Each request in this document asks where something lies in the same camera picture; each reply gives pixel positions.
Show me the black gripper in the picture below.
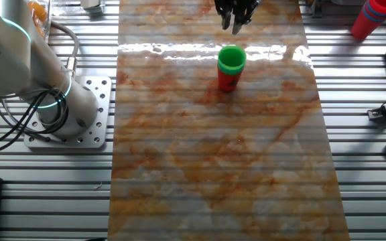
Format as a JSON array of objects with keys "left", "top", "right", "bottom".
[{"left": 214, "top": 0, "right": 261, "bottom": 36}]

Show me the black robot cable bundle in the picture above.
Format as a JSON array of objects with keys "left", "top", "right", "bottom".
[{"left": 0, "top": 89, "right": 69, "bottom": 155}]

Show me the orange fruit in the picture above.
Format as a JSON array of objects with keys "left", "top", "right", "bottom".
[{"left": 28, "top": 1, "right": 48, "bottom": 21}]

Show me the marble pattern mat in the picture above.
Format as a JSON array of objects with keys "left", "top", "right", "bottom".
[{"left": 107, "top": 0, "right": 350, "bottom": 241}]

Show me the blue stacked plastic cup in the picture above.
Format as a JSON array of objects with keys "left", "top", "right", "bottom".
[{"left": 363, "top": 2, "right": 386, "bottom": 23}]

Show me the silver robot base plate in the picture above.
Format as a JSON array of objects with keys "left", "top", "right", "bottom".
[{"left": 23, "top": 75, "right": 113, "bottom": 149}]

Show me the white green long box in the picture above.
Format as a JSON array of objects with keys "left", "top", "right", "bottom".
[{"left": 80, "top": 0, "right": 107, "bottom": 14}]

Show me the grey hose with connector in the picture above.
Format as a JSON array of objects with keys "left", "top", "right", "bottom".
[{"left": 48, "top": 20, "right": 80, "bottom": 78}]

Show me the red stacked plastic cup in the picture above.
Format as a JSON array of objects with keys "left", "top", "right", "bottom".
[
  {"left": 369, "top": 0, "right": 386, "bottom": 16},
  {"left": 350, "top": 5, "right": 381, "bottom": 40}
]

